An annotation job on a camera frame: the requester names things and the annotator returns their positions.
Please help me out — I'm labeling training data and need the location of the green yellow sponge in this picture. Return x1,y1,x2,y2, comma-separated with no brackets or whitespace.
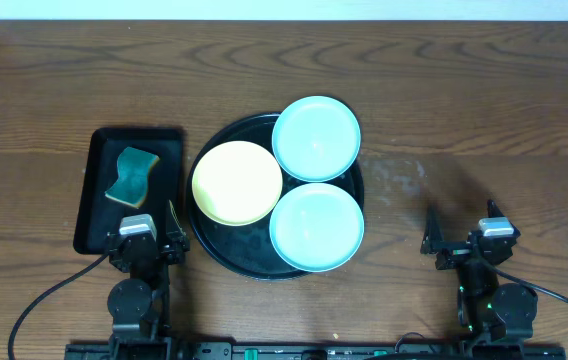
105,147,159,209

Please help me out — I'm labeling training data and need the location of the yellow plate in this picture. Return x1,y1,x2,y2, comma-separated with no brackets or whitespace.
191,141,283,226

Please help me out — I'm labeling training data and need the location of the light green plate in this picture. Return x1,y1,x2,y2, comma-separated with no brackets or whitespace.
269,183,365,272
272,96,361,182

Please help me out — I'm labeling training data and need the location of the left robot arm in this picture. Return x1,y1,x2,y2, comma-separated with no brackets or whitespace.
107,201,193,360

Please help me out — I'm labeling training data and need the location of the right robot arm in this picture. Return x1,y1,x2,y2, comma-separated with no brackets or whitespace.
420,200,538,359

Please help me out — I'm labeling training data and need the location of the black rectangular tray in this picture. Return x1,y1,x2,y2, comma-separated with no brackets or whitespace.
73,127,183,255

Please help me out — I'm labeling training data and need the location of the black round tray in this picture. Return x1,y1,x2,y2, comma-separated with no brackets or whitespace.
186,113,364,280

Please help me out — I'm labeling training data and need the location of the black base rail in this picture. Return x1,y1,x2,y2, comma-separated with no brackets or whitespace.
64,341,567,360

